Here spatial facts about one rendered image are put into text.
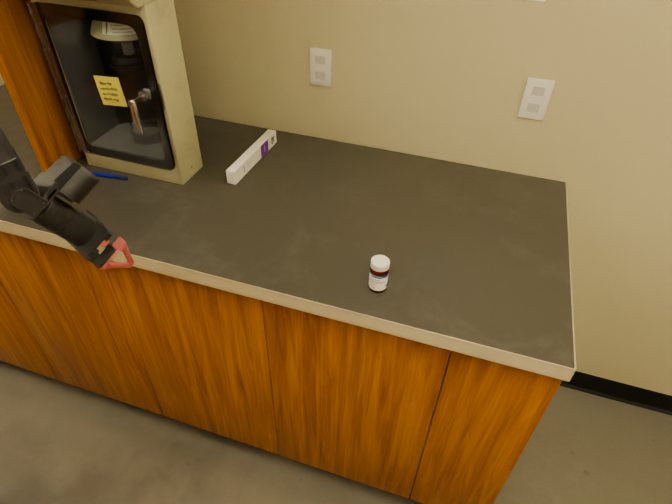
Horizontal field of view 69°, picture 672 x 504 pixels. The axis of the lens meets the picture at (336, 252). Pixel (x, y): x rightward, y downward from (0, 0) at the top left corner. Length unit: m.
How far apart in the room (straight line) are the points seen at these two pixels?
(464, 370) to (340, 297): 0.32
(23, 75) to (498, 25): 1.22
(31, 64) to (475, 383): 1.35
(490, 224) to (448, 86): 0.43
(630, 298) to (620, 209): 0.37
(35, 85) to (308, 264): 0.87
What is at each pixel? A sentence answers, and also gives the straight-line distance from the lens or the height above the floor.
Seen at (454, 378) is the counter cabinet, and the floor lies 0.77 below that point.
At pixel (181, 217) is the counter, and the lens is 1.34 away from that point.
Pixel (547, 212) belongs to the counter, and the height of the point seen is 0.94.
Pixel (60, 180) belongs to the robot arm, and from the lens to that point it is 0.96.
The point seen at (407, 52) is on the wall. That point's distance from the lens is 1.51.
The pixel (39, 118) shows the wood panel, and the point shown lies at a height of 1.11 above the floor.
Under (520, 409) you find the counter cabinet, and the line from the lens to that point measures 1.25.
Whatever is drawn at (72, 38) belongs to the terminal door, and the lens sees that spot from 1.44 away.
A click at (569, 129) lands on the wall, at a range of 1.57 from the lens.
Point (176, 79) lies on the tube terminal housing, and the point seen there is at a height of 1.22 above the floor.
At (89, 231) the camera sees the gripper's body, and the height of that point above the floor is 1.14.
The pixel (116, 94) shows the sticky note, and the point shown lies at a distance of 1.42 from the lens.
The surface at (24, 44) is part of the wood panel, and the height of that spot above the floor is 1.29.
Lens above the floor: 1.72
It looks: 41 degrees down
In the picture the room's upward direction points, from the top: 2 degrees clockwise
